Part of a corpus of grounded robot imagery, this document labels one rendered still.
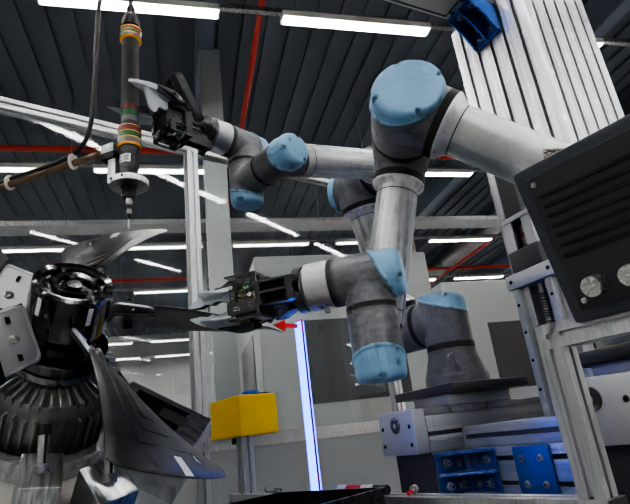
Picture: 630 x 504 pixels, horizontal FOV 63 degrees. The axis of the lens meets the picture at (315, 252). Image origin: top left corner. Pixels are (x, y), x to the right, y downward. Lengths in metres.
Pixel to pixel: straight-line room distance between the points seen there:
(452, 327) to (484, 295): 3.46
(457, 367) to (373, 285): 0.56
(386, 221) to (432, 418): 0.47
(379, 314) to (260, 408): 0.58
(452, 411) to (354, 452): 0.86
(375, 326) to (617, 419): 0.34
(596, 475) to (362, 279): 0.36
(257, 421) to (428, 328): 0.46
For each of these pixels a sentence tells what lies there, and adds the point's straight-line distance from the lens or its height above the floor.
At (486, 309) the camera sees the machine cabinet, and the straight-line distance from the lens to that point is 4.71.
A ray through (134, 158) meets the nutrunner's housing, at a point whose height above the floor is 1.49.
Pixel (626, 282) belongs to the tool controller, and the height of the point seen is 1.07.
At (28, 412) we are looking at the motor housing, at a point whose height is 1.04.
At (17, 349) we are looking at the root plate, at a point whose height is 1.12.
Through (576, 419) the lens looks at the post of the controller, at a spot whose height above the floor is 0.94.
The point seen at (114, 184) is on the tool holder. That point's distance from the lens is 1.02.
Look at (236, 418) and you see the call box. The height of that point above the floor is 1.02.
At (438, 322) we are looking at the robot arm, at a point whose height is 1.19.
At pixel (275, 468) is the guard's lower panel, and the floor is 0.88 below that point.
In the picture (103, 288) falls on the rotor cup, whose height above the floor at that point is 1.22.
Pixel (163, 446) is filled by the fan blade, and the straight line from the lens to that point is 0.70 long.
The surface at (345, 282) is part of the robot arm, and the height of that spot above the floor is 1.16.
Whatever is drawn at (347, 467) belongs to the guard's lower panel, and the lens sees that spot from 2.00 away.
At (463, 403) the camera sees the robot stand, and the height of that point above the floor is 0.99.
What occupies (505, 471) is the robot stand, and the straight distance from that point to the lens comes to 1.16.
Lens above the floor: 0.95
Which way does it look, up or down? 20 degrees up
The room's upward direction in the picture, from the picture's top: 7 degrees counter-clockwise
